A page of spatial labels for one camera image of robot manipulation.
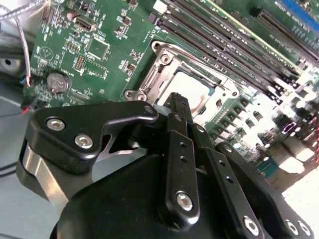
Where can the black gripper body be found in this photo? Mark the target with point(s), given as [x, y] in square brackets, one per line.
[119, 204]

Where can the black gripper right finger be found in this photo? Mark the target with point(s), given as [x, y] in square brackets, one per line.
[224, 169]

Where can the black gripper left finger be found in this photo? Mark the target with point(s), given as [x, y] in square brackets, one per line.
[74, 129]

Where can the silver CPU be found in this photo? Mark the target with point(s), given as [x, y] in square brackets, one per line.
[192, 84]

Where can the metal socket cover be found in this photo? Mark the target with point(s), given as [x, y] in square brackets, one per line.
[163, 77]

